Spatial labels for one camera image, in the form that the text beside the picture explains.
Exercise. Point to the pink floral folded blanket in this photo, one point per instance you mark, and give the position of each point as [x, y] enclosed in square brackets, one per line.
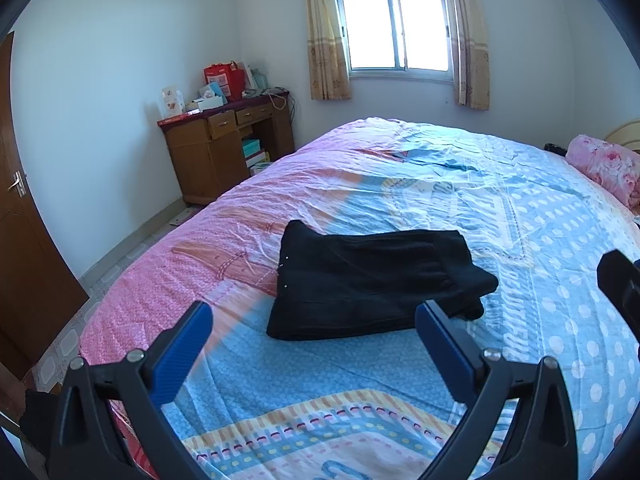
[610, 165]

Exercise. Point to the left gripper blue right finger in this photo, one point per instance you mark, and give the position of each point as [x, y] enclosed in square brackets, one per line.
[541, 439]

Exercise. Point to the window with metal frame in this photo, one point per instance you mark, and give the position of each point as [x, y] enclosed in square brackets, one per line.
[396, 38]

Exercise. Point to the left beige curtain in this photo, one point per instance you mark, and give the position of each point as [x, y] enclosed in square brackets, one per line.
[328, 73]

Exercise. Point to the right beige curtain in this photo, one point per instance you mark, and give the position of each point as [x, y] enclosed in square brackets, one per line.
[470, 53]

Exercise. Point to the red gift bag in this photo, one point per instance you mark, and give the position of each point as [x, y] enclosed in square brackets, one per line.
[229, 77]

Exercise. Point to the brown wooden door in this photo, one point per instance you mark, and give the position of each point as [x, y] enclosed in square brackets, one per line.
[39, 293]

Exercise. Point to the beige curtain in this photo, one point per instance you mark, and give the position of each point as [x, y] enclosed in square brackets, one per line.
[470, 53]
[328, 73]

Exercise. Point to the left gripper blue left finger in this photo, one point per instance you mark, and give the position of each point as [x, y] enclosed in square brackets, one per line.
[86, 442]

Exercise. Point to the white floral box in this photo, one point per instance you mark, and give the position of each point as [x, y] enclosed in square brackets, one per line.
[173, 101]

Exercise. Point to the red plaid mattress sheet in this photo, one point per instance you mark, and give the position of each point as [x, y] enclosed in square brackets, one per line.
[132, 442]

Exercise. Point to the white tissue box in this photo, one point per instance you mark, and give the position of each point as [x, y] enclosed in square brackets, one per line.
[210, 101]

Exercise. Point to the teal box under desk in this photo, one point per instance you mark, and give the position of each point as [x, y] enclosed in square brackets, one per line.
[250, 147]

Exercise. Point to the black pants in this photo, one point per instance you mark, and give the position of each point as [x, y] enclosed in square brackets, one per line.
[340, 286]

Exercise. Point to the brown wooden desk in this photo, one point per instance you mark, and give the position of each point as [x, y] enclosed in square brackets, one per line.
[206, 148]

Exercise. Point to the cream wooden headboard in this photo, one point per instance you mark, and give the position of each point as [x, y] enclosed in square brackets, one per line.
[627, 135]

